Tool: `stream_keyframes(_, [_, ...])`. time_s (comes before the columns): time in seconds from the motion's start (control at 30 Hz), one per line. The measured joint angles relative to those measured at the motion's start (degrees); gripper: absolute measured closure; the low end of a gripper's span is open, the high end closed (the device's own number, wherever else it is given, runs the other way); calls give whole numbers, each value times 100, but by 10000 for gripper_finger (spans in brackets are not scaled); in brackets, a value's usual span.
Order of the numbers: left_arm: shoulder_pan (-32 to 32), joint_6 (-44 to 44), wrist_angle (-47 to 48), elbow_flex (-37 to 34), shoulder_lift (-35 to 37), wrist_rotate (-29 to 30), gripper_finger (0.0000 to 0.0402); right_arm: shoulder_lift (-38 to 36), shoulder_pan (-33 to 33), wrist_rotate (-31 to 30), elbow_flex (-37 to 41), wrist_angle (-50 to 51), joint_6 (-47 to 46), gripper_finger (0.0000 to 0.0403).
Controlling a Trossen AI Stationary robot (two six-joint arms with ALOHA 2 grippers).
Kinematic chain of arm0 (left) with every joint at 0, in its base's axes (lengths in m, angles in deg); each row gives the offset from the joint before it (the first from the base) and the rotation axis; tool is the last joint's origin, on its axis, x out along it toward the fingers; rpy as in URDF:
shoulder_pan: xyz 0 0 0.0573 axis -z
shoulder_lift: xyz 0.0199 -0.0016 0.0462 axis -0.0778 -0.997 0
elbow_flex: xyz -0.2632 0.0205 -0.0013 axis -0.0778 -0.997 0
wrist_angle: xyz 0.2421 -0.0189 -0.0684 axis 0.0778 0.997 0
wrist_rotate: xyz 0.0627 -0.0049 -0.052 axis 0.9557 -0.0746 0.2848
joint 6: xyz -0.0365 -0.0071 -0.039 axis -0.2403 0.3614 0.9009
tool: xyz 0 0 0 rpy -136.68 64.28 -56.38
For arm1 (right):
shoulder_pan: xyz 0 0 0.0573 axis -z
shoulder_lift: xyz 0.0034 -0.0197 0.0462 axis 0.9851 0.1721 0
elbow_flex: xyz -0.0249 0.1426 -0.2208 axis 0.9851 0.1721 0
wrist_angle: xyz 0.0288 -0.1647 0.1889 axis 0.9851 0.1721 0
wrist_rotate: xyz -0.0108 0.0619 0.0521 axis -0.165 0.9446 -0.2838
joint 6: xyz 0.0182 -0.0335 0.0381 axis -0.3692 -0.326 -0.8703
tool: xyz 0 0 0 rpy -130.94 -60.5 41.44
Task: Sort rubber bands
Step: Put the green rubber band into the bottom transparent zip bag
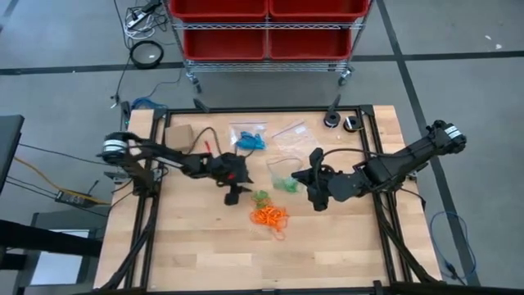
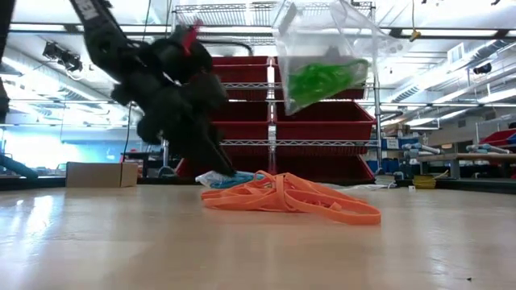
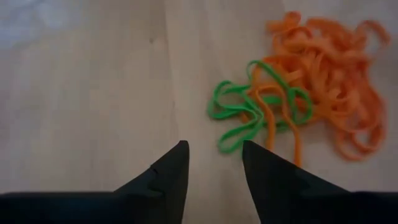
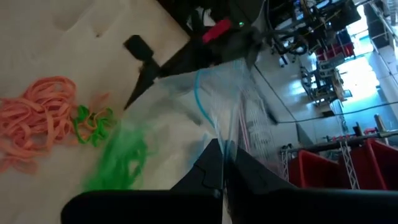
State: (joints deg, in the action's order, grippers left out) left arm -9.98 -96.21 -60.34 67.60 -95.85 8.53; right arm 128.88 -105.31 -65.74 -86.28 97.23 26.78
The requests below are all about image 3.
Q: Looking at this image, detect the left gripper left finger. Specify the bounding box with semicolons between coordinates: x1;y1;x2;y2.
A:
0;139;190;224

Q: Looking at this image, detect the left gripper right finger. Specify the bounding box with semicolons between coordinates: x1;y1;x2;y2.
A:
241;139;398;224

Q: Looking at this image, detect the green rubber band bunch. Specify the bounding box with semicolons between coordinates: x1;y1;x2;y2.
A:
206;60;314;155

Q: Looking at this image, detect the orange rubber band bunch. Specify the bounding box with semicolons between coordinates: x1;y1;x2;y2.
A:
242;11;392;167

